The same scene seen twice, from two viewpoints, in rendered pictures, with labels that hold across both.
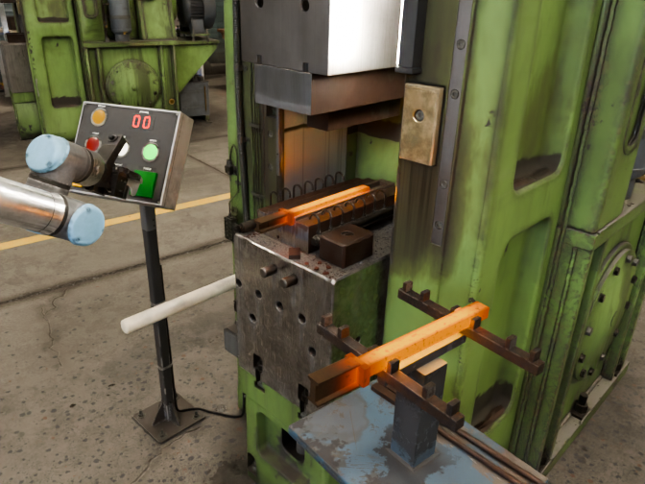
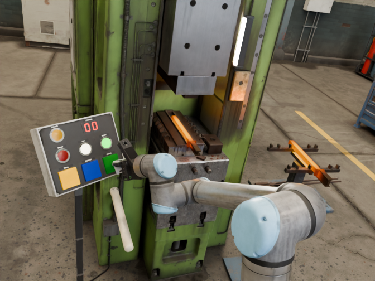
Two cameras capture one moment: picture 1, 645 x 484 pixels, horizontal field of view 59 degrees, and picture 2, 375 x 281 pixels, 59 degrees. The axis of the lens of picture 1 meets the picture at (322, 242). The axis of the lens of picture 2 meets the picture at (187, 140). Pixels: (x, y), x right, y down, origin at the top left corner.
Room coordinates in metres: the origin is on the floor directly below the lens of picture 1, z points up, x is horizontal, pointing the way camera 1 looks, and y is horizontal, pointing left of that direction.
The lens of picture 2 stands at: (0.78, 1.53, 1.85)
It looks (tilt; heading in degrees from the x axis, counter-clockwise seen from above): 28 degrees down; 293
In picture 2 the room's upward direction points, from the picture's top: 9 degrees clockwise
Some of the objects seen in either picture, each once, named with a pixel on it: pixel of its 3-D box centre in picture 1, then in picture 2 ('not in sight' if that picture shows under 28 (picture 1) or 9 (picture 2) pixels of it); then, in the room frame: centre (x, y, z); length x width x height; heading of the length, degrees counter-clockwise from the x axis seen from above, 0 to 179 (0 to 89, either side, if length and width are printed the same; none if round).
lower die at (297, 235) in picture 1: (335, 207); (174, 131); (1.53, -0.03, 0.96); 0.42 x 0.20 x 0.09; 137
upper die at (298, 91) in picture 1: (340, 80); (182, 71); (1.53, -0.03, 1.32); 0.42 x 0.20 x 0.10; 137
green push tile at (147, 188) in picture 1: (144, 183); (111, 163); (1.55, 0.52, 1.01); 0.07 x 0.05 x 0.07; 72
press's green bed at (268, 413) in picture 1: (341, 411); (168, 222); (1.50, -0.08, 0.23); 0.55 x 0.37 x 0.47; 137
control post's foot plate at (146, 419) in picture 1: (168, 408); not in sight; (1.71, 0.57, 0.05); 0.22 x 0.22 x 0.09; 47
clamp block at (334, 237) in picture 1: (346, 245); (211, 144); (1.30, -0.06, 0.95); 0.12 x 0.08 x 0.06; 137
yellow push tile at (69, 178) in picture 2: not in sight; (68, 178); (1.61, 0.71, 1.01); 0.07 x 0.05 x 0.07; 72
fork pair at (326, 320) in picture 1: (377, 306); (283, 155); (0.91, -0.11, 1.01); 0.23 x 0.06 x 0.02; 130
